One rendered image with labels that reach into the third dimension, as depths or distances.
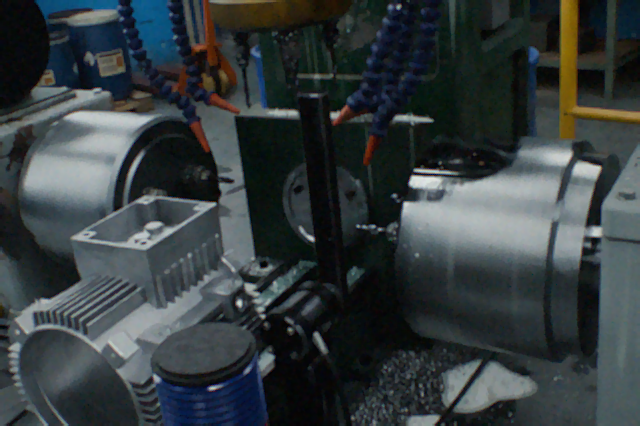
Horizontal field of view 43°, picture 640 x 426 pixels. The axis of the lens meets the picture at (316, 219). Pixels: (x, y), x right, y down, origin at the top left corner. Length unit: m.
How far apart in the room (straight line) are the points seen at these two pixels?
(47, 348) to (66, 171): 0.37
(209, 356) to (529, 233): 0.46
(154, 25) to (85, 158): 6.70
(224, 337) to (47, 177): 0.77
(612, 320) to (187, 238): 0.43
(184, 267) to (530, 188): 0.36
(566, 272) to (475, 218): 0.11
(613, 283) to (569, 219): 0.08
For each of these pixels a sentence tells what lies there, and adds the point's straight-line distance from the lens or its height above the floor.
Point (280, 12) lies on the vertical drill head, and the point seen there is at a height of 1.32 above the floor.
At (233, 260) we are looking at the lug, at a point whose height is 1.08.
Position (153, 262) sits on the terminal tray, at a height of 1.13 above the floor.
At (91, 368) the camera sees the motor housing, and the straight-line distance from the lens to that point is 0.94.
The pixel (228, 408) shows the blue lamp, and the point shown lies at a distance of 0.46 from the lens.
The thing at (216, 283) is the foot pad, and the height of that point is 1.08.
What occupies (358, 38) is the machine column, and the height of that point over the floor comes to 1.23.
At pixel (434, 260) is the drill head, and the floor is 1.07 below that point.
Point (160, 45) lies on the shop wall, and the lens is 7.90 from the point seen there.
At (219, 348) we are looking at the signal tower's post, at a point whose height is 1.22.
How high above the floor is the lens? 1.45
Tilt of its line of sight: 23 degrees down
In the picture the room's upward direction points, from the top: 7 degrees counter-clockwise
